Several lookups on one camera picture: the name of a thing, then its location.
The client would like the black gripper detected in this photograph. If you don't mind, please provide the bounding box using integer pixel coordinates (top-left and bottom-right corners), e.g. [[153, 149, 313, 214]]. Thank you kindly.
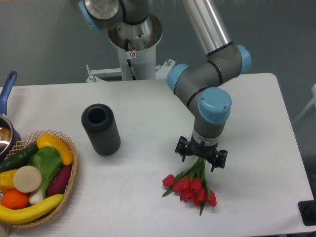
[[175, 136, 227, 172]]

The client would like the purple sweet potato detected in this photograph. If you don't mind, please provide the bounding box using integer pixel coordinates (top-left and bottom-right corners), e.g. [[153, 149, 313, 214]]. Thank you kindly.
[[47, 166, 72, 197]]

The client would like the yellow bell pepper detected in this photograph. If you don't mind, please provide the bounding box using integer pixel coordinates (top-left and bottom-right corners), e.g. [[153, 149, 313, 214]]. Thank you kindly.
[[0, 169, 17, 193]]

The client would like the red tulip bouquet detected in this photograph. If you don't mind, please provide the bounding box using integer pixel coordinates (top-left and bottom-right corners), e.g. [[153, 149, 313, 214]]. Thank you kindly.
[[162, 158, 217, 215]]

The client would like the white frame at right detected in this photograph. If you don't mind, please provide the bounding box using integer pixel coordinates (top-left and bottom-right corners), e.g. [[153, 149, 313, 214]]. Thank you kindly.
[[292, 84, 316, 125]]

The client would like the green cucumber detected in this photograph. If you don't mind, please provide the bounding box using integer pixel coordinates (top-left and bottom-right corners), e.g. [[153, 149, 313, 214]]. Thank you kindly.
[[0, 144, 39, 173]]

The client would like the long yellow banana squash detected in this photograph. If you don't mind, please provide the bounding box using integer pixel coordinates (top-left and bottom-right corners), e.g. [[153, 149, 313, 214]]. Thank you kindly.
[[0, 194, 63, 225]]

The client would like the blue handled saucepan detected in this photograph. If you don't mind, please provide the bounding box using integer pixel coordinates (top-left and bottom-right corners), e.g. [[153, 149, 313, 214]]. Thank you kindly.
[[0, 71, 21, 162]]

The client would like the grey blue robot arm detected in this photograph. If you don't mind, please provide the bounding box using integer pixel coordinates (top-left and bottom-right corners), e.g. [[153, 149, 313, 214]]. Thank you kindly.
[[78, 0, 251, 169]]

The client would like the beige round disc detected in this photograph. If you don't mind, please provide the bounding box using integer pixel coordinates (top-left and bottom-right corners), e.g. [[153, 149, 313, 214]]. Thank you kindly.
[[13, 165, 42, 193]]

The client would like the green bok choy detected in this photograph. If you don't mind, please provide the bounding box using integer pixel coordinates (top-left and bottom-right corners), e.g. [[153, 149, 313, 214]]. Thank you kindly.
[[28, 146, 61, 205]]

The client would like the black device at edge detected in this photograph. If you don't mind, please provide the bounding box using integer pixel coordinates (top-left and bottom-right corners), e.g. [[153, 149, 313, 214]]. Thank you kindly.
[[298, 200, 316, 226]]

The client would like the yellow squash top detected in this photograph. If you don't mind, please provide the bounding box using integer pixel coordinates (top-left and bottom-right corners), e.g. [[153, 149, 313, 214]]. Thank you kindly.
[[37, 134, 73, 165]]

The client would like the dark grey ribbed vase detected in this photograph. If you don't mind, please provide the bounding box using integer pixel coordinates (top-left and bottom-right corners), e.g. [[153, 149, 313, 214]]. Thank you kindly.
[[81, 104, 121, 156]]

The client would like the orange fruit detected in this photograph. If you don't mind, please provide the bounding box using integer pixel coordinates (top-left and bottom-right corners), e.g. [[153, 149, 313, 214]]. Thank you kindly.
[[1, 189, 29, 209]]

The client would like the woven wicker basket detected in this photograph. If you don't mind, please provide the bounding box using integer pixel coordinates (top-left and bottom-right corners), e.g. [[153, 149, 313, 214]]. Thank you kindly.
[[0, 130, 78, 228]]

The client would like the white metal base frame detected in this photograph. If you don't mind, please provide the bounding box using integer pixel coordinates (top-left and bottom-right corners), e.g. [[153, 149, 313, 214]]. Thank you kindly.
[[86, 59, 176, 82]]

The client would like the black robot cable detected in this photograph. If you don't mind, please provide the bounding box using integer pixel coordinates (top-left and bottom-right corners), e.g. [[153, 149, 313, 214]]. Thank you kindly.
[[124, 39, 137, 81]]

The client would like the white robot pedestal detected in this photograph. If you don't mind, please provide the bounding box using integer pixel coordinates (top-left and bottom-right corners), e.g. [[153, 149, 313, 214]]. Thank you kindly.
[[108, 13, 162, 67]]

